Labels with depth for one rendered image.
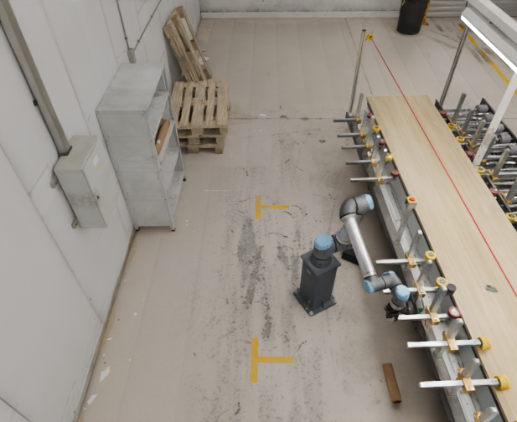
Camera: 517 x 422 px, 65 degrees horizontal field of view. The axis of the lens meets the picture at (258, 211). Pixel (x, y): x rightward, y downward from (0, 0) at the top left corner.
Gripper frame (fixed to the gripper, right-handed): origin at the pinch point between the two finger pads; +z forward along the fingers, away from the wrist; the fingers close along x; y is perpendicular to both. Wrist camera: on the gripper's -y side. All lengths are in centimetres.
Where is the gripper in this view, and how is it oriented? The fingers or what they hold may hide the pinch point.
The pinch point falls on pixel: (391, 320)
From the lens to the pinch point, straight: 309.2
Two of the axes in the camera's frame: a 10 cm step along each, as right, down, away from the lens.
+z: -0.2, 7.0, 7.1
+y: -10.0, 0.1, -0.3
